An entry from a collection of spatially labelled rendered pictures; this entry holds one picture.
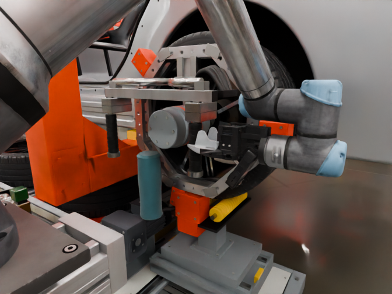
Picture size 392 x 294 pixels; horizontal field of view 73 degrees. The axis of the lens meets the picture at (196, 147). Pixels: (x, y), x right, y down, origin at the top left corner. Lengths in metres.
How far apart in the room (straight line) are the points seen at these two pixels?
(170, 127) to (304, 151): 0.43
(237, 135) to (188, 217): 0.56
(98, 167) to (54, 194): 0.22
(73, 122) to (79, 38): 0.97
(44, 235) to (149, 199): 0.67
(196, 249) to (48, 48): 1.21
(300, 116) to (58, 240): 0.46
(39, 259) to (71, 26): 0.25
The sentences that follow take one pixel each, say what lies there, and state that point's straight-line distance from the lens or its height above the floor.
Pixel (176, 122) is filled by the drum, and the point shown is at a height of 0.88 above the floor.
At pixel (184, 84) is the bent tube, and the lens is 0.74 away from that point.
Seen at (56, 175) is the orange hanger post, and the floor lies 0.65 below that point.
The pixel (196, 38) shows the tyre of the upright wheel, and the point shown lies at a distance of 1.05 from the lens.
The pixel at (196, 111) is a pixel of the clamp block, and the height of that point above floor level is 0.93.
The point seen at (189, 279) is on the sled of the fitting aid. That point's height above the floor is 0.15.
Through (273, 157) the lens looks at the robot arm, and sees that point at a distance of 0.59.
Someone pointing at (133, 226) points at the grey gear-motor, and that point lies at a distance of 1.21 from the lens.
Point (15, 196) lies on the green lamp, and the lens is 1.04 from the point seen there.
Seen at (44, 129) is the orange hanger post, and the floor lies 0.83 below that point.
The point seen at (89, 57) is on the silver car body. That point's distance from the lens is 3.68.
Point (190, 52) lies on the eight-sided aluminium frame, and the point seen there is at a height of 1.10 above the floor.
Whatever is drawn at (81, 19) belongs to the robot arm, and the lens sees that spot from 0.21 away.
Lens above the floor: 1.01
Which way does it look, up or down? 14 degrees down
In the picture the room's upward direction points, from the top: straight up
